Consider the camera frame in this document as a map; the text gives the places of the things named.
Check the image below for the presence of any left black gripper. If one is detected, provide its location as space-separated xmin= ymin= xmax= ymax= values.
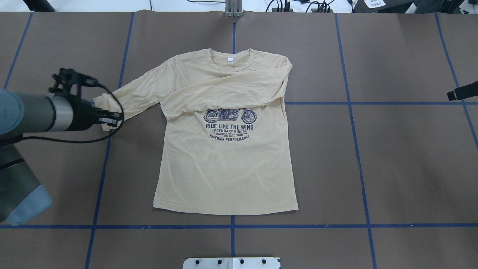
xmin=69 ymin=100 xmax=123 ymax=131

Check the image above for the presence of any beige long-sleeve graphic shirt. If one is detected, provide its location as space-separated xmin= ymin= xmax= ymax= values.
xmin=93 ymin=48 xmax=299 ymax=216

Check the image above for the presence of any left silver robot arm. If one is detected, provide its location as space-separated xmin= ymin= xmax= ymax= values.
xmin=1 ymin=87 xmax=124 ymax=227

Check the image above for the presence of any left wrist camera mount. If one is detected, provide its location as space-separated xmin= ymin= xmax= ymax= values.
xmin=48 ymin=68 xmax=100 ymax=99

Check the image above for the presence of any aluminium frame post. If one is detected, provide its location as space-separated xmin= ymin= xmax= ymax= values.
xmin=224 ymin=0 xmax=243 ymax=18

